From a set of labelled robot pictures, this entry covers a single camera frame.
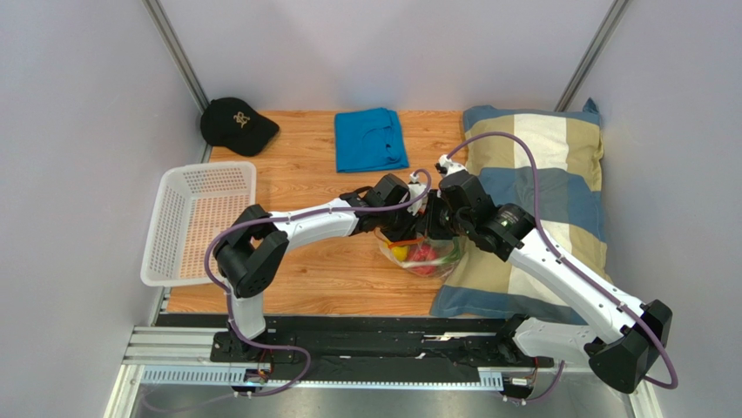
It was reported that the yellow fake pear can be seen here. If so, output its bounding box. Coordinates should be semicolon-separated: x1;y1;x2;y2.
389;246;408;261

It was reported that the clear zip top bag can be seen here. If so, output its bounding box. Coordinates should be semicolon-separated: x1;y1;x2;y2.
374;228;462;279

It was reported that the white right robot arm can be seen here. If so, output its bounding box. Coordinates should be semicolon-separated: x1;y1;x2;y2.
434;158;678;394

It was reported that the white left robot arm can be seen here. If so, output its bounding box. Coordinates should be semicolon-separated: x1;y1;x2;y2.
203;169;432;349

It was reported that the red fake apple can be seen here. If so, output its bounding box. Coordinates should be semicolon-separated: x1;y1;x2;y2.
405;244;437;277

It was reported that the folded blue shirt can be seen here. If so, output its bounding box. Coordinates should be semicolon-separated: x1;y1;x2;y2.
334;108;409;173

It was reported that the striped blue beige pillow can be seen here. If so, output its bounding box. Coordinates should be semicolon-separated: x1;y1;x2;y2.
430;99;607;325

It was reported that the black baseball cap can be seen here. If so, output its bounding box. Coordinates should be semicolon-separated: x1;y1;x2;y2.
199;98;280;157

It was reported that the white plastic basket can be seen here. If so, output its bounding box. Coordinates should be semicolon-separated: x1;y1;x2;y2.
140;161;257;287

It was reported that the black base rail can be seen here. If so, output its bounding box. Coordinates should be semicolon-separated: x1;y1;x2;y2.
124;314;556;391

